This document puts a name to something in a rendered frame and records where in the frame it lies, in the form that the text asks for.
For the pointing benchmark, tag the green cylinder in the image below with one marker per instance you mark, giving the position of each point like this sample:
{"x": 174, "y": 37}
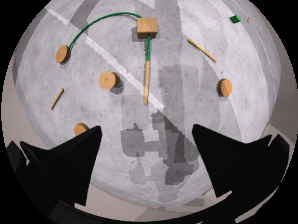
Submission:
{"x": 235, "y": 19}

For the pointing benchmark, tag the brown wooden block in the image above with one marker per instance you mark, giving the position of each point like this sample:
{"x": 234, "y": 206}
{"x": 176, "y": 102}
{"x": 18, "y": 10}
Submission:
{"x": 145, "y": 27}

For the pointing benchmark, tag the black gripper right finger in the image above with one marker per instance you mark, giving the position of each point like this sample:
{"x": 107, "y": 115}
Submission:
{"x": 225, "y": 159}

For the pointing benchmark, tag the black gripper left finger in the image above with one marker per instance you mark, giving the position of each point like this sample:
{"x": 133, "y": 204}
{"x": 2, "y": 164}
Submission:
{"x": 71, "y": 164}

